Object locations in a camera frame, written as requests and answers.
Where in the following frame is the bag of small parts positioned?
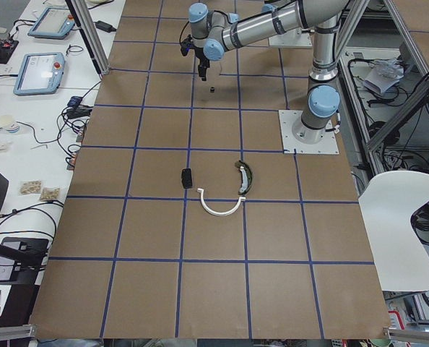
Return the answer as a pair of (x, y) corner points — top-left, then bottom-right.
(19, 180), (43, 195)

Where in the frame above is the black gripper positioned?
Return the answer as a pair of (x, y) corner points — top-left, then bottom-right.
(194, 47), (210, 80)

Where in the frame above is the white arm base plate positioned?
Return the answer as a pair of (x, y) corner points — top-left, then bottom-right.
(278, 110), (339, 155)

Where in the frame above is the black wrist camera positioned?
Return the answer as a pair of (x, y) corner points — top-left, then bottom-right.
(179, 35), (194, 56)

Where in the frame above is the white chair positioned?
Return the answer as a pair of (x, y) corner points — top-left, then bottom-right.
(359, 171), (429, 292)

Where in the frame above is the white curved plastic clamp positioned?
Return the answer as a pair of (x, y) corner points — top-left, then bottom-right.
(197, 188), (246, 217)

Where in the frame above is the black power adapter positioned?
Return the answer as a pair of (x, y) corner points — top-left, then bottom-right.
(95, 20), (116, 33)

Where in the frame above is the far blue teach pendant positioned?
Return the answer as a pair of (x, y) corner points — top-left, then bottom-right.
(28, 7), (75, 40)

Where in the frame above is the small black remote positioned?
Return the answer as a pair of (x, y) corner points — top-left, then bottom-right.
(181, 168), (193, 189)

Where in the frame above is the near blue teach pendant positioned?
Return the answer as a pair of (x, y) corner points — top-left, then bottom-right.
(13, 52), (65, 96)

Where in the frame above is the right aluminium frame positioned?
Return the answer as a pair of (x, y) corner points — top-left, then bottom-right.
(362, 7), (429, 181)

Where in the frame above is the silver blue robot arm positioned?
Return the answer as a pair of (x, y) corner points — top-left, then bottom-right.
(179, 1), (335, 151)

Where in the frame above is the green white curved part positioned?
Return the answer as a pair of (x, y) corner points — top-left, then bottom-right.
(235, 160), (254, 195)

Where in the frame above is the blue usb adapter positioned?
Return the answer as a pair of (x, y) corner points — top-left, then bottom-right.
(67, 95), (82, 108)

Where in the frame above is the black flat device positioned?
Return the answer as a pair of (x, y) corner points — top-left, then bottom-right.
(0, 237), (49, 285)

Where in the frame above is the blue teach pendant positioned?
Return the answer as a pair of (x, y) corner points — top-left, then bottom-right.
(13, 52), (65, 96)
(28, 7), (75, 40)

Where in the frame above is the aluminium frame post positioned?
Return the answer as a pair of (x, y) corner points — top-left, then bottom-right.
(66, 0), (110, 76)

